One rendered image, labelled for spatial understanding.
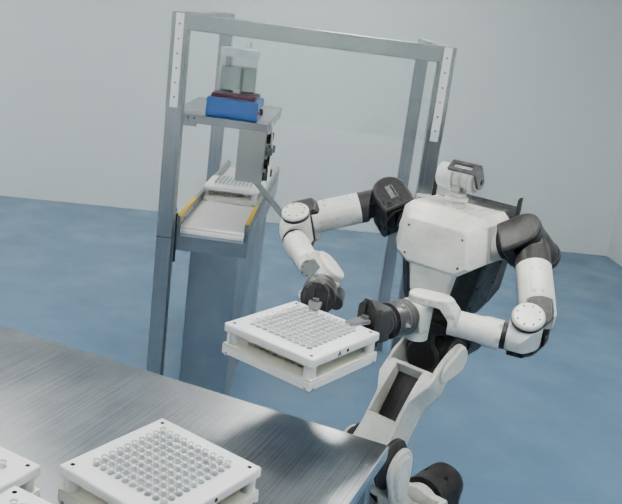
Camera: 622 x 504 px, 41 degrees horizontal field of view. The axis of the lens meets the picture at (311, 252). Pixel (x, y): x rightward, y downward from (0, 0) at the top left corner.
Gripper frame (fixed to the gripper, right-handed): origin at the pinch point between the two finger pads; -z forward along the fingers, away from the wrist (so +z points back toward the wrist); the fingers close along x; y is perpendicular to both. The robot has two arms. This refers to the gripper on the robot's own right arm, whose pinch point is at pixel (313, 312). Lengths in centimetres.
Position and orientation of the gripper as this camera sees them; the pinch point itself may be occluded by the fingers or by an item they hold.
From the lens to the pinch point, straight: 196.0
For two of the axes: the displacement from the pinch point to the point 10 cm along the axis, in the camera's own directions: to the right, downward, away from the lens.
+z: 1.0, -2.5, 9.6
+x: -1.4, 9.6, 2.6
